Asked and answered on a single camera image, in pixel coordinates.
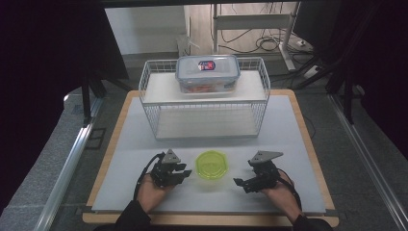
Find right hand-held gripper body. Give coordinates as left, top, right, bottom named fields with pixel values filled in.
left=247, top=150, right=285, bottom=191

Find white power strip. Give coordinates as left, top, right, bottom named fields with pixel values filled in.
left=302, top=64, right=322, bottom=80

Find person's right hand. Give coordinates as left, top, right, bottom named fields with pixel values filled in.
left=260, top=169, right=303, bottom=224

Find dark square floor plate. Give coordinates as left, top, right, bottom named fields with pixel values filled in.
left=84, top=127, right=107, bottom=150

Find white table mat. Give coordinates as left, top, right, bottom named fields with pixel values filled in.
left=91, top=94, right=327, bottom=215

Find clear plastic food container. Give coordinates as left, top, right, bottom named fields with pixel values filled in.
left=174, top=54, right=242, bottom=94

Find white wire shelf rack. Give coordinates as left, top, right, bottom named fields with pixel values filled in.
left=138, top=57, right=271, bottom=141

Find black metal stand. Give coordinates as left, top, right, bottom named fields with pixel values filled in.
left=288, top=56, right=358, bottom=125
left=80, top=72, right=132, bottom=127

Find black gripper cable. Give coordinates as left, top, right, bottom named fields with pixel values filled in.
left=276, top=167, right=304, bottom=212
left=132, top=152, right=167, bottom=202

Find person's left hand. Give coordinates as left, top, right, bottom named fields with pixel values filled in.
left=137, top=173, right=176, bottom=215

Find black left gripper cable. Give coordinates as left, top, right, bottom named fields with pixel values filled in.
left=132, top=152, right=167, bottom=202

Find white metal desk frame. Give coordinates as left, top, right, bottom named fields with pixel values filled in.
left=211, top=2, right=302, bottom=72

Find black floor cables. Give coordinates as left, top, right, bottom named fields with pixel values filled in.
left=219, top=28, right=314, bottom=56

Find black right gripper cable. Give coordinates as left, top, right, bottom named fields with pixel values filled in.
left=276, top=167, right=304, bottom=212

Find green round plastic container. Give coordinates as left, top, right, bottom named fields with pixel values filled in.
left=194, top=149, right=229, bottom=181

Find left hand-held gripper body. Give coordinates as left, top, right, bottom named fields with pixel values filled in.
left=149, top=148, right=183, bottom=189

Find aluminium floor rail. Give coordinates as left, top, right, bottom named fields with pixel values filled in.
left=326, top=93, right=408, bottom=231
left=33, top=95, right=104, bottom=231

